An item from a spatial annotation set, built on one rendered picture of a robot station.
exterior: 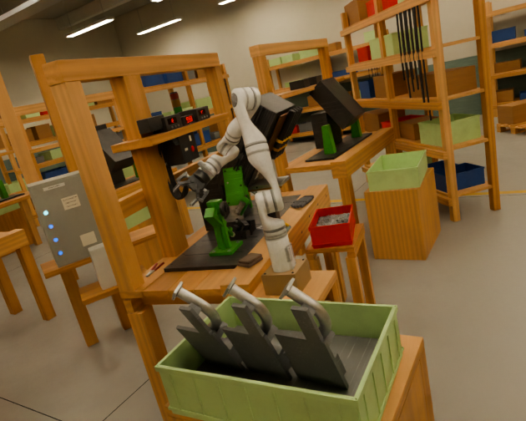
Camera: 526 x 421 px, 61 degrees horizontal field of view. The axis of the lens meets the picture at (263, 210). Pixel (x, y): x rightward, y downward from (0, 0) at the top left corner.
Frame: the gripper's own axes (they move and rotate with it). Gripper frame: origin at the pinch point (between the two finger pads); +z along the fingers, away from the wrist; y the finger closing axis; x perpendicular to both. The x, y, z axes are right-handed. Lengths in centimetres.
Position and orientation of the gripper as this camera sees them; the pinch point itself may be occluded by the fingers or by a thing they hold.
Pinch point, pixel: (182, 197)
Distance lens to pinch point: 194.6
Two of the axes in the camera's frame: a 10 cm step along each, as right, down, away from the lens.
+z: -5.9, 7.2, -3.7
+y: -7.7, -6.4, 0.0
